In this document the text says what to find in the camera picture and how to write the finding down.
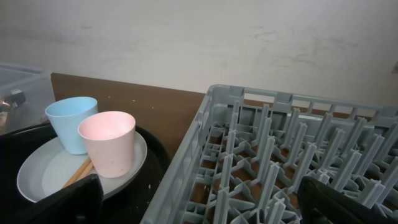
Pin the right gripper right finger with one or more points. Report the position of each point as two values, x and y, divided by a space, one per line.
319 203

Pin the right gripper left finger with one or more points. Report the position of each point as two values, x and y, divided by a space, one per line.
80 202

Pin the light blue cup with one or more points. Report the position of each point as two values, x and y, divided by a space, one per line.
65 117

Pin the grey dishwasher rack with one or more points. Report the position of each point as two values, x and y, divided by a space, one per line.
245 153

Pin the wooden chopstick left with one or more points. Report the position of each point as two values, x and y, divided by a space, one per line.
72 178

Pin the wooden chopstick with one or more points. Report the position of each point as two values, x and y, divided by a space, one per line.
87 170
72 178

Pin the wooden chopstick right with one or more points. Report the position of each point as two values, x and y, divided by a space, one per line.
87 170

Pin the light grey plate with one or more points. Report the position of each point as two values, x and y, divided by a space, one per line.
50 166

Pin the round black tray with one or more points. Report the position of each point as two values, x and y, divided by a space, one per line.
127 206

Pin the pink cup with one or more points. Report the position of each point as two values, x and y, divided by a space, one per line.
109 141

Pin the clear plastic bin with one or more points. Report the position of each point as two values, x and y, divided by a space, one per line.
37 86

